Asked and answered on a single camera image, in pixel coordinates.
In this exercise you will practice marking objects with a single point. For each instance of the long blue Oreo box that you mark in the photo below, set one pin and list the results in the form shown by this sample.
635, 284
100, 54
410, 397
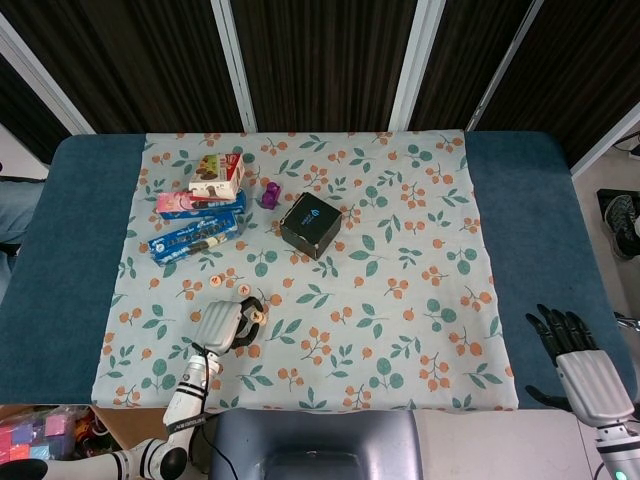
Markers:
190, 240

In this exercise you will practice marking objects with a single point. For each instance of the black cardboard cube box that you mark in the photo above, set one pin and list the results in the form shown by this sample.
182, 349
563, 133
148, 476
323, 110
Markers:
310, 220

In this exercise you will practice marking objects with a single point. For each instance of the magenta foam cube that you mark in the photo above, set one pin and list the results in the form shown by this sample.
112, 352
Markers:
57, 427

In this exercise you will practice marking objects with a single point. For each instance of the wooden chess piece black character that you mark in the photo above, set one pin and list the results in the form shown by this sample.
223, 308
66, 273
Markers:
258, 316

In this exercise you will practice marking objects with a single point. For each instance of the grey blue robot torso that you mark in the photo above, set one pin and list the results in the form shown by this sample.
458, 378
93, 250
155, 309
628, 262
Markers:
310, 435

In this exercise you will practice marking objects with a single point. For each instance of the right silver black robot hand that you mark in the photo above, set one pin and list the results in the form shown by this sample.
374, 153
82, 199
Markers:
592, 387

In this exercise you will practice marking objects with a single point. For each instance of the dark grey sneaker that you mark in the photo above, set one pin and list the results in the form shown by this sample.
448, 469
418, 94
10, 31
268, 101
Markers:
622, 220

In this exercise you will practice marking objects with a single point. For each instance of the white partition frame post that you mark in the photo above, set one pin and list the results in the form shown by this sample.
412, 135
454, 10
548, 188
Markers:
235, 65
415, 65
45, 87
605, 145
504, 65

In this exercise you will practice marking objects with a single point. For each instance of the small purple plastic toy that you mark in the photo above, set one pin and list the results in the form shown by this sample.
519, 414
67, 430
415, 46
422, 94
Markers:
270, 196

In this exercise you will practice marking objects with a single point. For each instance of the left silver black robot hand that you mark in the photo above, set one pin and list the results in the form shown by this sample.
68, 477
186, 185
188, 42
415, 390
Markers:
217, 327

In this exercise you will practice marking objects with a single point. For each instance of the white red cookie box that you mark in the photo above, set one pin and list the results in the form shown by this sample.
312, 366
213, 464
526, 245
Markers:
215, 172

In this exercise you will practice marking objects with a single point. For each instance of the red foam cube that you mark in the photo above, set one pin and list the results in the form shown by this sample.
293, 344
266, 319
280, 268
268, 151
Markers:
12, 452

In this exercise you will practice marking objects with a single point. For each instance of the brown cardboard box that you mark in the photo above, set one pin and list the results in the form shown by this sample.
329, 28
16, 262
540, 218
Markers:
130, 425

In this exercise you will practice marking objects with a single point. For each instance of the person leg in jeans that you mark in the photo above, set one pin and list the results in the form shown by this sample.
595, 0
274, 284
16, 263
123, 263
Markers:
20, 210

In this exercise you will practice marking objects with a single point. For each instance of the floral fruit print tablecloth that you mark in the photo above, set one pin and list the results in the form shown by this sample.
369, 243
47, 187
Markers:
350, 350

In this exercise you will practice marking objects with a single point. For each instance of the pink blue Oreo box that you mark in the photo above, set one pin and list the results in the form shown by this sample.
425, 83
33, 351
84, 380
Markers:
220, 206

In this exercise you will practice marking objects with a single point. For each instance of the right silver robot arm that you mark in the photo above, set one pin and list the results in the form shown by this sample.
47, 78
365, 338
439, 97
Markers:
615, 450

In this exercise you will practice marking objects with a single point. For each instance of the wooden chess piece red character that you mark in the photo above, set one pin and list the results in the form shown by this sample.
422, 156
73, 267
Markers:
243, 289
215, 280

